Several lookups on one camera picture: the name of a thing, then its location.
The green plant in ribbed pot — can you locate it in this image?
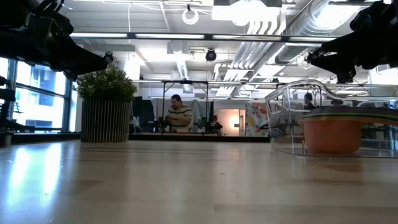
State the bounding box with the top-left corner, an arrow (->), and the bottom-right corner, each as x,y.
76,62 -> 138,143

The green plastic measuring cup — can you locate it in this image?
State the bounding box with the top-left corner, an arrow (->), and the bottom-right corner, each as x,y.
301,116 -> 398,123

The silver air duct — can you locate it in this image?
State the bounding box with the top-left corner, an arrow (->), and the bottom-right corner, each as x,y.
275,0 -> 361,65

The colourful wall poster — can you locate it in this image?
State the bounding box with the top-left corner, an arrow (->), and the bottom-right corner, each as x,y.
245,102 -> 271,137

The white ceiling conduit bundle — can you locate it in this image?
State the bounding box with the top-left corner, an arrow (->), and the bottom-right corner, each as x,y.
214,9 -> 287,98

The large window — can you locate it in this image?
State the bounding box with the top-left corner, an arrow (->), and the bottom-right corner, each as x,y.
0,57 -> 75,131

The white ceiling unit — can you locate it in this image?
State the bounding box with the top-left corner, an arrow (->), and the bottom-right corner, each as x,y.
211,0 -> 283,27

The black stand by window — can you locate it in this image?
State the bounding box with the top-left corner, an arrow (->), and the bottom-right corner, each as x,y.
0,76 -> 35,147

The person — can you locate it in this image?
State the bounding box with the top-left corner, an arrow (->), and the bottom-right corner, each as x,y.
164,94 -> 194,134
303,92 -> 315,110

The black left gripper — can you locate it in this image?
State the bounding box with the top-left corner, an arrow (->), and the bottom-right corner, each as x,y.
29,0 -> 109,83

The orange plastic measuring cup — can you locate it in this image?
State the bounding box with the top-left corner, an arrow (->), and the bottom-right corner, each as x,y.
301,118 -> 398,155

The clear plastic basket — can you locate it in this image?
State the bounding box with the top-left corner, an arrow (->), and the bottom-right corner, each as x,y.
264,79 -> 398,159

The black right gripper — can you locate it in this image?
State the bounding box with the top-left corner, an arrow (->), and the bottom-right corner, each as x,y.
306,0 -> 398,84

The long ceiling light bar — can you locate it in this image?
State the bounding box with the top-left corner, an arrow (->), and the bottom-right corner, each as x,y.
70,30 -> 338,44

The black aluminium table frame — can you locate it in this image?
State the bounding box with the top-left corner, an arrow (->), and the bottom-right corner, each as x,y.
12,132 -> 271,144

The white hanging ring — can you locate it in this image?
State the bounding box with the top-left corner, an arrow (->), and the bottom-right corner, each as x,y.
182,3 -> 200,26

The black metal rig frame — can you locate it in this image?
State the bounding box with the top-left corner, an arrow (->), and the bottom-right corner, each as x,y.
161,80 -> 210,125

